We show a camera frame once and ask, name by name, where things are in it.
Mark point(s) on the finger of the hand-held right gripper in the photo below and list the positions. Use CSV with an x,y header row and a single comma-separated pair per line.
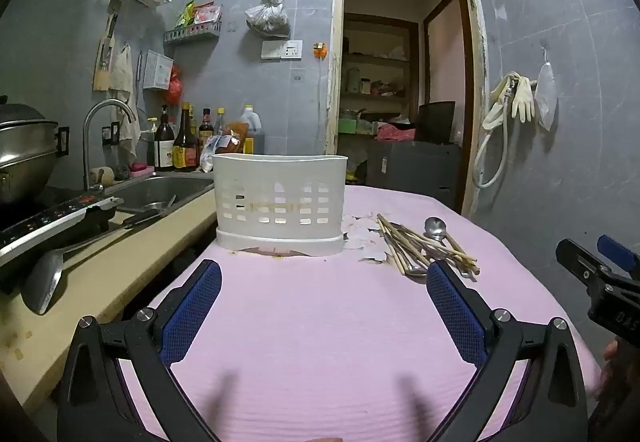
x,y
620,252
575,259

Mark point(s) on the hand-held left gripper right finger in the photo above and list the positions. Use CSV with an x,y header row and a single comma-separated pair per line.
x,y
455,317

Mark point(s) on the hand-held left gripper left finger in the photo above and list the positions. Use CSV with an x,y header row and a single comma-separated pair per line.
x,y
195,312

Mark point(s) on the bunch of bamboo chopsticks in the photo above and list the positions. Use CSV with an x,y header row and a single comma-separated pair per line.
x,y
400,242

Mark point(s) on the white plastic utensil basket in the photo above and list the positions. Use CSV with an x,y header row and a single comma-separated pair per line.
x,y
280,177

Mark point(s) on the person's right hand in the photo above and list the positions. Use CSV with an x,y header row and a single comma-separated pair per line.
x,y
611,357

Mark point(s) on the beige kitchen counter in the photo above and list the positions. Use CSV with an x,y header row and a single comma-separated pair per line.
x,y
115,272

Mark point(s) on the steel kitchen sink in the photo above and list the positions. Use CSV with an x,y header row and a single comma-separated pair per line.
x,y
160,187

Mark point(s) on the pink floral tablecloth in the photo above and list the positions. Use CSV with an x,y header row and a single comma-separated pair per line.
x,y
325,322

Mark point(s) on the grey cabinet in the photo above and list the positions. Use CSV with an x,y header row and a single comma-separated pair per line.
x,y
415,172

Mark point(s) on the hanging clear plastic bag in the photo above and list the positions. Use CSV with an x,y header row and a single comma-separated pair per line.
x,y
546,95

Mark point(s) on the black induction cooker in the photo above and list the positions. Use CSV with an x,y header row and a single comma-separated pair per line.
x,y
45,222

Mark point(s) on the small dark sauce bottle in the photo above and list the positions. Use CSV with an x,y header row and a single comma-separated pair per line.
x,y
206,127

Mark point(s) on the clear bottle with yellow cap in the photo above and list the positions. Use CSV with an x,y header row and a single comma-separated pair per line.
x,y
220,122

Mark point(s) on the pink plastic bag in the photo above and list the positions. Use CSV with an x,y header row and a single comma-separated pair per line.
x,y
395,132

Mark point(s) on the black monitor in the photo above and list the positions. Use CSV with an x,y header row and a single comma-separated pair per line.
x,y
436,122

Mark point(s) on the cooking oil jug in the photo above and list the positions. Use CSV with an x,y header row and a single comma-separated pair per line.
x,y
250,122

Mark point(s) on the steel sink faucet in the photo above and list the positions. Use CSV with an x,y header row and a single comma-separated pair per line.
x,y
90,137

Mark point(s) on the green box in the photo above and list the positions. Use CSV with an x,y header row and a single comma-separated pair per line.
x,y
347,126

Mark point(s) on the red plastic bag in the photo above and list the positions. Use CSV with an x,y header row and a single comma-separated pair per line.
x,y
174,87

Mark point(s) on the hanging dish cloth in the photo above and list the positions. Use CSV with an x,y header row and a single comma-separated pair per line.
x,y
125,87

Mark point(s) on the steel steamer pot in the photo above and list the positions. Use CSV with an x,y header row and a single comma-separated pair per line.
x,y
25,147

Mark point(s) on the bamboo cutting board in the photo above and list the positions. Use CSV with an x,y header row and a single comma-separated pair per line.
x,y
103,67

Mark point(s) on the wooden storage shelf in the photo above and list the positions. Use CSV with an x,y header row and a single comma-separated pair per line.
x,y
380,60

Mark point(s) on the hanging kitchen knife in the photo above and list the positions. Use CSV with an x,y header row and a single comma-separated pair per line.
x,y
111,30

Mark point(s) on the colourful snack packets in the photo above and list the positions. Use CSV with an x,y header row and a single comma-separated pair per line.
x,y
200,15

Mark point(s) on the hanging clear bag of food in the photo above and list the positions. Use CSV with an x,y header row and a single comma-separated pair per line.
x,y
267,15

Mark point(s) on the white wall box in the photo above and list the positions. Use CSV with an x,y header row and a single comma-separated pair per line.
x,y
157,70

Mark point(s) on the wooden door frame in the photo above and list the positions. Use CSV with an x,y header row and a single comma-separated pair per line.
x,y
334,72

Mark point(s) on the white wall switch panel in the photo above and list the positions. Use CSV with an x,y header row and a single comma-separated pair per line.
x,y
280,50

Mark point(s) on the grey wall shelf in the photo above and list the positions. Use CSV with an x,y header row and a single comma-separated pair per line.
x,y
192,32

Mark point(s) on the orange wall plug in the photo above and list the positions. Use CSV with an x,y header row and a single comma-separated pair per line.
x,y
320,50

